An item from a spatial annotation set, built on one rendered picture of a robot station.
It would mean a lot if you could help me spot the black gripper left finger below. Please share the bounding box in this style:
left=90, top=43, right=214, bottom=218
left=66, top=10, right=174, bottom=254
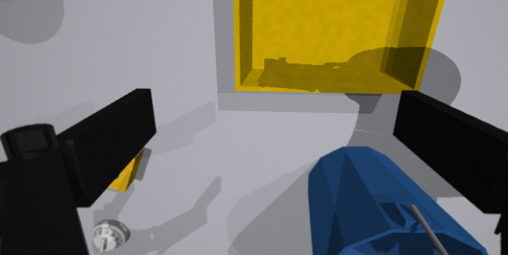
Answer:
left=0, top=88, right=156, bottom=255

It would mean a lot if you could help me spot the yellow shallow tray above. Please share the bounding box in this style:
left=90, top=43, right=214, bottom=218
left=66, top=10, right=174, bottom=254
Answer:
left=233, top=0, right=445, bottom=94

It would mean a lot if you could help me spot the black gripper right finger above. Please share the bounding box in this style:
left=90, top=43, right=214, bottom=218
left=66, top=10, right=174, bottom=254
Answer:
left=393, top=91, right=508, bottom=255

